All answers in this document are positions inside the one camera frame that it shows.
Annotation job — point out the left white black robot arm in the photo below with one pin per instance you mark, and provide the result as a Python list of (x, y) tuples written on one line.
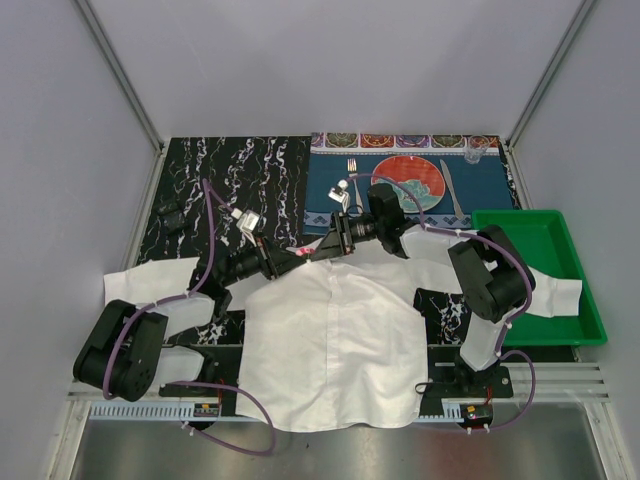
[(121, 355)]

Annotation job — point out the pink flower brooch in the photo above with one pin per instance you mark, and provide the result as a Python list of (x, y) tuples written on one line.
[(305, 251)]

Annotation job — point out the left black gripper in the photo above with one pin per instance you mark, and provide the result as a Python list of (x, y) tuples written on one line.
[(282, 260)]

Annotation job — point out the red floral plate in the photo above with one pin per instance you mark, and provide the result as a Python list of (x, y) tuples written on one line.
[(415, 174)]

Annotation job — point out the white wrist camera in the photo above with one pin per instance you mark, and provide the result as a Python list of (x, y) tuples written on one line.
[(339, 193), (246, 222)]

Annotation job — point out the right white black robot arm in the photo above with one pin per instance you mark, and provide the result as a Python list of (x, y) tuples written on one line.
[(495, 282)]

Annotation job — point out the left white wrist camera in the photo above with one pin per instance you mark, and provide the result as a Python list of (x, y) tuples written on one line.
[(246, 222)]

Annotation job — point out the silver fork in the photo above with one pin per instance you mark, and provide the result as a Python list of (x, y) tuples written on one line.
[(352, 172)]

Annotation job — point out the white button-up shirt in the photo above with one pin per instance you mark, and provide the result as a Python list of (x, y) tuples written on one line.
[(336, 343)]

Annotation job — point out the silver table knife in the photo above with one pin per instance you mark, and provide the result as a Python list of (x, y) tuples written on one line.
[(450, 186)]

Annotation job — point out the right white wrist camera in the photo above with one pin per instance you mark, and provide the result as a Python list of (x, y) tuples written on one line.
[(339, 193)]

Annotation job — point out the clear drinking glass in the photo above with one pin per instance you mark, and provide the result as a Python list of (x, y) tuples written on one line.
[(476, 147)]

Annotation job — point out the black display frame box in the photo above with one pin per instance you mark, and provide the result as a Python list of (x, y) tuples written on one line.
[(172, 217)]

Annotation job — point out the green plastic tray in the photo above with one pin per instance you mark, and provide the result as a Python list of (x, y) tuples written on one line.
[(563, 311)]

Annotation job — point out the blue patterned placemat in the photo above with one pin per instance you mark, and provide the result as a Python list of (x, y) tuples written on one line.
[(486, 185)]

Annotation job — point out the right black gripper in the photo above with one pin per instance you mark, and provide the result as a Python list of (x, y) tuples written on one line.
[(339, 242)]

